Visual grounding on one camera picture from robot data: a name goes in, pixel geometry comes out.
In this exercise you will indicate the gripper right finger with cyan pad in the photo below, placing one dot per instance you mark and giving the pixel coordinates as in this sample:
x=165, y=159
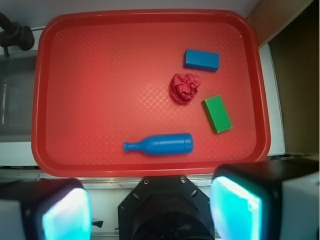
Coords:
x=267, y=200

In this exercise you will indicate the green block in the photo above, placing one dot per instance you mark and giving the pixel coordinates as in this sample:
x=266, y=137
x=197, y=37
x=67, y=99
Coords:
x=217, y=114

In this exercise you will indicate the blue toy bottle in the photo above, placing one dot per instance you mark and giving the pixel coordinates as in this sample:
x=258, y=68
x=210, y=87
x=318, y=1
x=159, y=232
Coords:
x=162, y=144

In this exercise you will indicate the blue block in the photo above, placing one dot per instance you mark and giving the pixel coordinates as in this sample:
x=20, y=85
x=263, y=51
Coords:
x=201, y=60

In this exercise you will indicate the crumpled red cloth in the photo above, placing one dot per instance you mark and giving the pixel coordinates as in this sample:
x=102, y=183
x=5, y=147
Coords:
x=184, y=87

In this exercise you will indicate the red plastic tray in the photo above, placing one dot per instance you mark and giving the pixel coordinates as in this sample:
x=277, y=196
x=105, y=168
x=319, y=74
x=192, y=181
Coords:
x=102, y=79

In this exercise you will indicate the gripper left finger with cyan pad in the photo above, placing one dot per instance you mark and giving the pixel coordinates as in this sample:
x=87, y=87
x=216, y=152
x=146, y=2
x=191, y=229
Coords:
x=48, y=209

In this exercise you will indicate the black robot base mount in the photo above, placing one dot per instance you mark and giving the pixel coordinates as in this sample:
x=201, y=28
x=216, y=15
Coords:
x=165, y=208

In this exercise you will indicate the dark grey toy faucet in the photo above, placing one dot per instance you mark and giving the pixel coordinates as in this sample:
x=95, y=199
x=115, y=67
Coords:
x=14, y=34

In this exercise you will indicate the grey toy sink basin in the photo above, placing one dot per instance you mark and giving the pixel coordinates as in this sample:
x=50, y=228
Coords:
x=17, y=78

